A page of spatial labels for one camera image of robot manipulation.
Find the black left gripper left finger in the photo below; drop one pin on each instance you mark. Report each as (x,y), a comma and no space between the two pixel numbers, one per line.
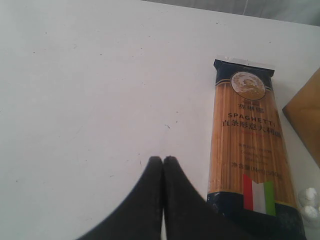
(140,215)

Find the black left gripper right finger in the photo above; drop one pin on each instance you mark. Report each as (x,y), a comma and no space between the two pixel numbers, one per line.
(189,217)

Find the spaghetti packet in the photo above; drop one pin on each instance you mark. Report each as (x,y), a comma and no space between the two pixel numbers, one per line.
(249,168)

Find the brown paper bag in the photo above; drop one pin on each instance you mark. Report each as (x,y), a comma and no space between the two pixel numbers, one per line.
(303,113)

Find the white candy piece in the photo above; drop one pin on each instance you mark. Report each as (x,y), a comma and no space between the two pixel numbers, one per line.
(308,197)
(310,213)

